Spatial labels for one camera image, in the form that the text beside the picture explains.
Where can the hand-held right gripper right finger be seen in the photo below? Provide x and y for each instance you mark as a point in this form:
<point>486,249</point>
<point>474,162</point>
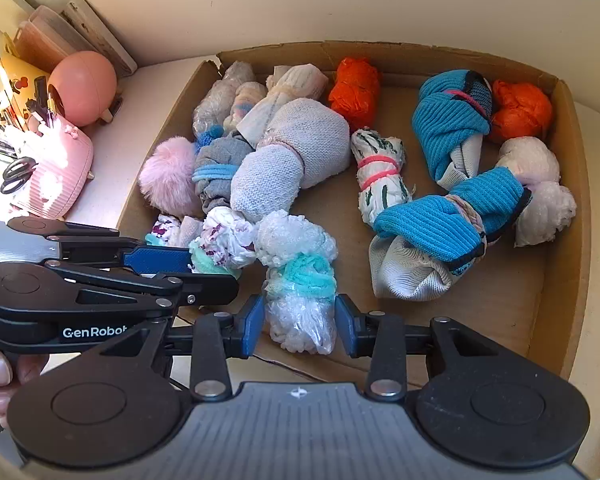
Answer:
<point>345,327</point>

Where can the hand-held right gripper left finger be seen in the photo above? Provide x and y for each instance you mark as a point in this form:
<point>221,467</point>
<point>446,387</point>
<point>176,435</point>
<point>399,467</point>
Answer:
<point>254,327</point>

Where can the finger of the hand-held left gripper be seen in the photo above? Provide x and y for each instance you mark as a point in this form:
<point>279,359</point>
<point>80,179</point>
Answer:
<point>210,290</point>
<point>160,260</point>

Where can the beige floral fabric bundle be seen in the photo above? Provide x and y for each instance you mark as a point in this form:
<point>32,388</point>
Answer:
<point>187,232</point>

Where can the floral bundle green tie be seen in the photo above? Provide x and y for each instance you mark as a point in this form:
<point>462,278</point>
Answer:
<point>225,237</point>

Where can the bubble wrap bundle teal tie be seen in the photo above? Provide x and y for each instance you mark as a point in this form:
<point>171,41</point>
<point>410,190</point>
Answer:
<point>300,280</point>

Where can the pink fluffy pompom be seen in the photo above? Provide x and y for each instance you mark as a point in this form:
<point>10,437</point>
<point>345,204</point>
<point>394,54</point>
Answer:
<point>170,175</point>

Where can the grey sock bundle blue tie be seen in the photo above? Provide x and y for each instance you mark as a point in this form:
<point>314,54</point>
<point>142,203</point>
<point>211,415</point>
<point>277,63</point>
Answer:
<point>220,160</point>

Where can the blue sock bundle braided tie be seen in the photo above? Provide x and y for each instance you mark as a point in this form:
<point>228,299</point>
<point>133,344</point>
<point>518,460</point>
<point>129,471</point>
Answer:
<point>430,220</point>

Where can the green striped bundle pink tie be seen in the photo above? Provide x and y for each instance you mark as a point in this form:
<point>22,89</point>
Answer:
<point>380,180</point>

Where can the lavender knit sock bundle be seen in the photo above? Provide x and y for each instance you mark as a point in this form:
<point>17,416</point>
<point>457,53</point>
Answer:
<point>290,160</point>

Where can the clear plastic bundle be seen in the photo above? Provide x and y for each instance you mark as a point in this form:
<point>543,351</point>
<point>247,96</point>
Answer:
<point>220,95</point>

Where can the pastel striped bundle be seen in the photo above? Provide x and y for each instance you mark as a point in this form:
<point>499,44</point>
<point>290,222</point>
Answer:
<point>245,102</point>

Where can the shallow cardboard box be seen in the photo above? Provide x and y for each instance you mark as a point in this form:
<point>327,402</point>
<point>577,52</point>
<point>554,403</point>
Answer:
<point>520,285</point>

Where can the white sock bundle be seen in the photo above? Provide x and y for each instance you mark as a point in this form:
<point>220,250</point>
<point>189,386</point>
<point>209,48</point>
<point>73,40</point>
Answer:
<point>295,82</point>

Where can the blue sock bundle dark tie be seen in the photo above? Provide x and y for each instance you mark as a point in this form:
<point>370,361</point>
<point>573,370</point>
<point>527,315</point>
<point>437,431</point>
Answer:
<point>445,125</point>

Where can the pale pink fluffy sock roll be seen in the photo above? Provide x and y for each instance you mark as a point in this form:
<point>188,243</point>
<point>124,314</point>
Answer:
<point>545,210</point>

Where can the orange bundle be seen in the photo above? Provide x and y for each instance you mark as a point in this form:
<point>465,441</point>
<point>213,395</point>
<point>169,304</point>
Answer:
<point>522,110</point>
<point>355,87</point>

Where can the pink ribbed case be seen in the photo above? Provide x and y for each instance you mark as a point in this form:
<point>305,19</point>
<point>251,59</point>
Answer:
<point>55,180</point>

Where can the small blue knit pompom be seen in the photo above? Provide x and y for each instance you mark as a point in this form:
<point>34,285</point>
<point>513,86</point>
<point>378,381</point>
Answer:
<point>210,137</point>

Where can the pink egg-shaped toy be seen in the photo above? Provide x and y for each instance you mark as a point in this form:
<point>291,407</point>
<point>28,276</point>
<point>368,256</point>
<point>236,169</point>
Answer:
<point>82,87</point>

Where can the yellow brush holder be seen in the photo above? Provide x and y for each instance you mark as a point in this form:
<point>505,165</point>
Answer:
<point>15,75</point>

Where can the worn wooden board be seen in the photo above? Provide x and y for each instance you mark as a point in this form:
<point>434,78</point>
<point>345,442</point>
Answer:
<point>100,35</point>

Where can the pink translucent container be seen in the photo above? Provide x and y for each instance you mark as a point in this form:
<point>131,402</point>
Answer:
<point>42,40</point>

